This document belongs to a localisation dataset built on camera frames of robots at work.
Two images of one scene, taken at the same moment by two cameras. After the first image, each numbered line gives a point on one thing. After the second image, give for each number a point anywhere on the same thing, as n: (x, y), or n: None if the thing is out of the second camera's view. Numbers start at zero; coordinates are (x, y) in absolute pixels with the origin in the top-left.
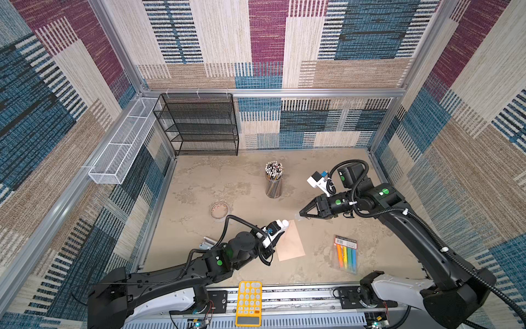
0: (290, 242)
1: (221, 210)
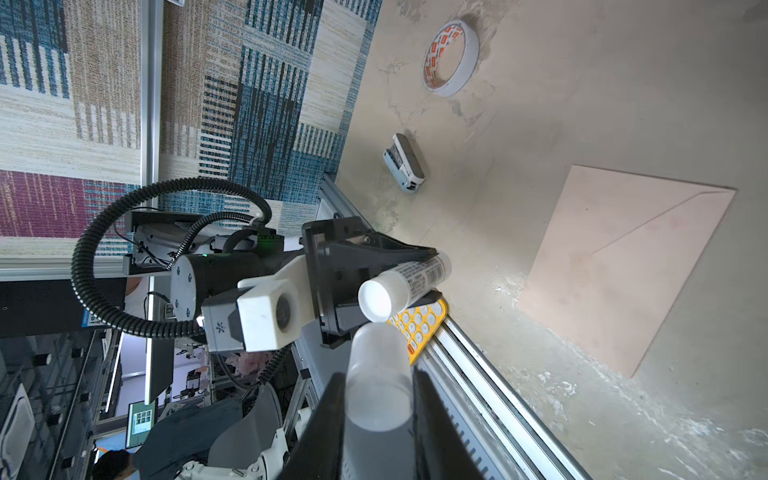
0: (613, 254)
1: (442, 36)
